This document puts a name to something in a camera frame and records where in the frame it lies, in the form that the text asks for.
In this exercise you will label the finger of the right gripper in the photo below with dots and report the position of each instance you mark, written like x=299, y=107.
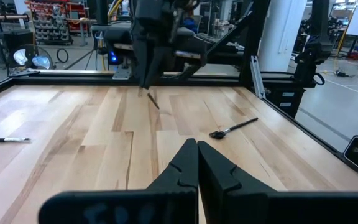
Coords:
x=157, y=59
x=141, y=59

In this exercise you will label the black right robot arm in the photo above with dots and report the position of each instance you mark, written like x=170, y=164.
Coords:
x=120, y=37

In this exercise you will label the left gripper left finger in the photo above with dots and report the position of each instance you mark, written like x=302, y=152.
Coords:
x=179, y=180

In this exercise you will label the plain white pillar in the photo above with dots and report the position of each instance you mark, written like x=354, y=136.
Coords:
x=280, y=31

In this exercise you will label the flat-head makeup brush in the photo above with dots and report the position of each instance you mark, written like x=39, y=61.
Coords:
x=217, y=134

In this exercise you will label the red parts shelving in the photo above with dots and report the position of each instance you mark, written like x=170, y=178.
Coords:
x=51, y=21

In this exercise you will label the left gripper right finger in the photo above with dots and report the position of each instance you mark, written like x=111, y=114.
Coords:
x=219, y=193

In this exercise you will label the silver aluminium extrusion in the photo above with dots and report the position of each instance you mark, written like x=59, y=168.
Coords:
x=256, y=77

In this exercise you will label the black control box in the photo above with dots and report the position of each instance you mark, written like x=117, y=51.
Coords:
x=284, y=99

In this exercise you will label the floor fan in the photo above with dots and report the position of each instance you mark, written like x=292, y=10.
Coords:
x=31, y=57

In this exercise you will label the black equipment stand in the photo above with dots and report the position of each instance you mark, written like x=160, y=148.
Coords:
x=319, y=31

